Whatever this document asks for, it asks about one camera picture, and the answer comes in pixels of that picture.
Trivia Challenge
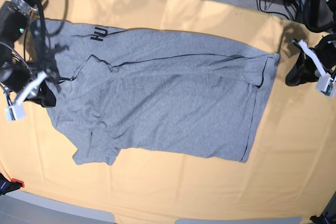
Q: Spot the red and black clamp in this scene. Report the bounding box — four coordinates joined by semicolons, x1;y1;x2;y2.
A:
0;174;25;195

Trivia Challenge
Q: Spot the grey t-shirt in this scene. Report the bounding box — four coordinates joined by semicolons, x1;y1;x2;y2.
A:
44;20;280;165

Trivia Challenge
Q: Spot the yellow table cloth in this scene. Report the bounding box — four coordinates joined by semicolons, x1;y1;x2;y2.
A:
1;0;335;223

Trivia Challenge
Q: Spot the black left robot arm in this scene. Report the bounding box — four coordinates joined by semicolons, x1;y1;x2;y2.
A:
285;0;335;87

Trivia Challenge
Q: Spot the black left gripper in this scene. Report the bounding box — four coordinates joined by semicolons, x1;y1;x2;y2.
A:
285;34;335;86

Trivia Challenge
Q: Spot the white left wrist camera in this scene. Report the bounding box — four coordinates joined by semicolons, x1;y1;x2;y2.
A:
316;76;335;98

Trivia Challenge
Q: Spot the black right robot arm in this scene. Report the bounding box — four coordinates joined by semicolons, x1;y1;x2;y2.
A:
1;0;57;108

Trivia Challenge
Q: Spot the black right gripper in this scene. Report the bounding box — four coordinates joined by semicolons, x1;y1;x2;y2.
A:
1;61;56;108

